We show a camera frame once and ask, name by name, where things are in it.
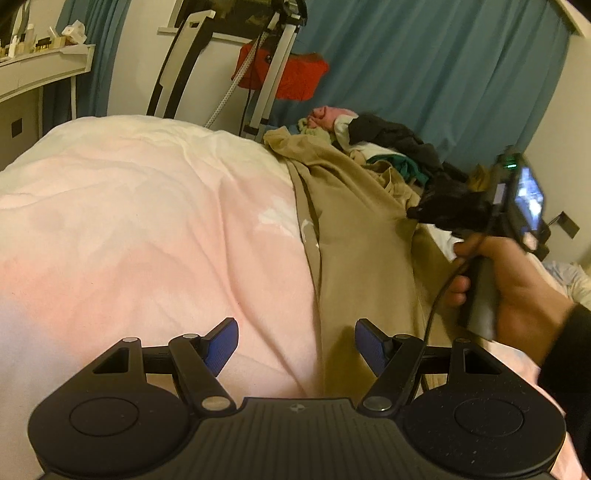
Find beige trousers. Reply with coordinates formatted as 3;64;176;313
263;128;452;402

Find black sleeved right forearm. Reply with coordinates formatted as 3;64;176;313
538;304;591;477

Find pile of mixed clothes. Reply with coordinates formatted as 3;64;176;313
297;106;468;187

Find person's right hand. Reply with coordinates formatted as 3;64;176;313
454;234;575;366

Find large blue curtain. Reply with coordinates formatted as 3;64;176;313
270;1;572;169

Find red cloth bag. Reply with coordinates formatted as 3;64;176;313
238;47;329;102

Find white garment steamer stand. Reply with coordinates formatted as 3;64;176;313
146;0;310;142

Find white dressing table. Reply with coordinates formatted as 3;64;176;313
0;43;98;172

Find narrow blue curtain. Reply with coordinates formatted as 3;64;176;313
43;0;133;135

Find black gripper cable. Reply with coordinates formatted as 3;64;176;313
417;230;491;393

